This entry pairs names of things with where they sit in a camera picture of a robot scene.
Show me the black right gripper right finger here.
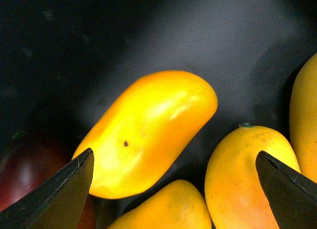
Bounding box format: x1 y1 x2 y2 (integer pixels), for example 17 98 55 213
256 151 317 229

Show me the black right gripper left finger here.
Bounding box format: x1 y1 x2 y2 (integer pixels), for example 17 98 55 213
0 148 94 229

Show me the yellow mango with stem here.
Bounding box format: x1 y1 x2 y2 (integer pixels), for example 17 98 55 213
205 123 300 229

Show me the dark red fruit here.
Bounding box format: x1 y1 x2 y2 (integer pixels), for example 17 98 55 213
0 133 96 229

